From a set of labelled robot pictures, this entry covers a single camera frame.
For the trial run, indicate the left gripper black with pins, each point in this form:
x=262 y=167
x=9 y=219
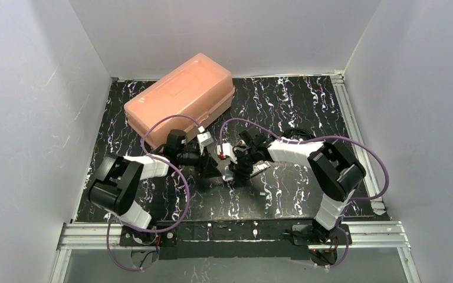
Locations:
x=204 y=160

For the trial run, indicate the staple tray with staples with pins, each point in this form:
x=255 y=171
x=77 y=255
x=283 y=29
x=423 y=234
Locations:
x=259 y=168

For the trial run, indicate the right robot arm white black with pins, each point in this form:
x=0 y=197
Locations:
x=337 y=171

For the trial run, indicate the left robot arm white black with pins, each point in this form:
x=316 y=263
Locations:
x=114 y=185

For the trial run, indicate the pink translucent plastic box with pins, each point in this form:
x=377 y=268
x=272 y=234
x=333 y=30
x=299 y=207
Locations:
x=197 y=92

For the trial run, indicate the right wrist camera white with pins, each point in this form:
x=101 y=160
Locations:
x=226 y=151

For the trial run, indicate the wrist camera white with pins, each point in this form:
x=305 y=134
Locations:
x=226 y=151
x=204 y=137

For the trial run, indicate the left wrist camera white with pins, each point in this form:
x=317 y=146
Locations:
x=204 y=137

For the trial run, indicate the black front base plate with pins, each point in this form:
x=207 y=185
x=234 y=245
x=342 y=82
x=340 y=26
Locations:
x=290 y=247

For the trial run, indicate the aluminium front rail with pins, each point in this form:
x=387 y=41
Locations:
x=362 y=234

